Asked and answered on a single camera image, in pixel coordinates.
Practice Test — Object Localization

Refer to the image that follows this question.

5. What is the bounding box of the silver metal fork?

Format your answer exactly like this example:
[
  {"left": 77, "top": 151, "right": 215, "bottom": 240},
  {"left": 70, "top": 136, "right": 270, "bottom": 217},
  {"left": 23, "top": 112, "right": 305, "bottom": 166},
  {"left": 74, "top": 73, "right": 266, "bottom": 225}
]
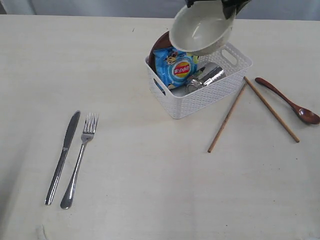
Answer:
[{"left": 60, "top": 113, "right": 99, "bottom": 210}]

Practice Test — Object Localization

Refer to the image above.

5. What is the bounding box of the brown round plate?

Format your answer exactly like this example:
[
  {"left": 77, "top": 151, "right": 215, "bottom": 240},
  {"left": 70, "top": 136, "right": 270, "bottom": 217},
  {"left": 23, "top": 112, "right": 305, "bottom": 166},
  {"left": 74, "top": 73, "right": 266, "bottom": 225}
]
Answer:
[{"left": 147, "top": 31, "right": 173, "bottom": 71}]

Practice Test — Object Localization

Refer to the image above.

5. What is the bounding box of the white floral ceramic bowl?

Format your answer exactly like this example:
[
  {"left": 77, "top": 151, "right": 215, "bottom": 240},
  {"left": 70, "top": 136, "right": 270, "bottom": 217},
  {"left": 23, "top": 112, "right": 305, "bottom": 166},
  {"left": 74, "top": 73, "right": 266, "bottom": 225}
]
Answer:
[{"left": 169, "top": 0, "right": 236, "bottom": 56}]

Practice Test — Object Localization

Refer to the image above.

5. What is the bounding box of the white perforated plastic basket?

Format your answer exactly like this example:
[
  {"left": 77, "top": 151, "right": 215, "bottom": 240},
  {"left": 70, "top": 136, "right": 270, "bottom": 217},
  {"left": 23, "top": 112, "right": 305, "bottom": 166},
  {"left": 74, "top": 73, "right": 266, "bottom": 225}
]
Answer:
[{"left": 144, "top": 42, "right": 253, "bottom": 120}]

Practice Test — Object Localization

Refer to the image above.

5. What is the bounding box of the wooden chopstick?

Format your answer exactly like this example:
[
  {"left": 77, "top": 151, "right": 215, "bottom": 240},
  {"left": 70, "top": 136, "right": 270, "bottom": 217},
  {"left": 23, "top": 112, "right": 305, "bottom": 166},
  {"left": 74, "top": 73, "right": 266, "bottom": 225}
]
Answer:
[
  {"left": 244, "top": 76, "right": 300, "bottom": 143},
  {"left": 207, "top": 82, "right": 247, "bottom": 153}
]

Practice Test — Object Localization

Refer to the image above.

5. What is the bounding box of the silver table knife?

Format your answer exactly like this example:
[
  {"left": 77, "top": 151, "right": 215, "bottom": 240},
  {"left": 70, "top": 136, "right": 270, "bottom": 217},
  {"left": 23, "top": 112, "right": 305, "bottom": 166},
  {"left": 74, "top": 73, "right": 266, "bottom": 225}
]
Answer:
[{"left": 45, "top": 110, "right": 81, "bottom": 206}]

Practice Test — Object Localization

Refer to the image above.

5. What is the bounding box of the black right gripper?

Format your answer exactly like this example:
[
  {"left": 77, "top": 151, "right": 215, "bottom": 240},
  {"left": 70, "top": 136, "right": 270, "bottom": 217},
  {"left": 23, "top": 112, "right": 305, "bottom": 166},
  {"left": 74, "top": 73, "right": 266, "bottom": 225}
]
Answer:
[{"left": 186, "top": 0, "right": 251, "bottom": 19}]

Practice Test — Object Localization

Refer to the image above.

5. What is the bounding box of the brown wooden spoon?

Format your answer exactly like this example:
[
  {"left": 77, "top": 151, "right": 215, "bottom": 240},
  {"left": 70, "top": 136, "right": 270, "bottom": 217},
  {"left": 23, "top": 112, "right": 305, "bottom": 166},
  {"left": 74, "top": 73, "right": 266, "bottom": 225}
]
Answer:
[{"left": 254, "top": 77, "right": 320, "bottom": 125}]

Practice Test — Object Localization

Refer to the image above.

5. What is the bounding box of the blue chips bag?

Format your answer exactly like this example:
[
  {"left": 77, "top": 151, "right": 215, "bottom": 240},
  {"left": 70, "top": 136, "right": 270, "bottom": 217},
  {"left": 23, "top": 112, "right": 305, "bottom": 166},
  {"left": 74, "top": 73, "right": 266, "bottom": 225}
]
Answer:
[{"left": 153, "top": 46, "right": 199, "bottom": 90}]

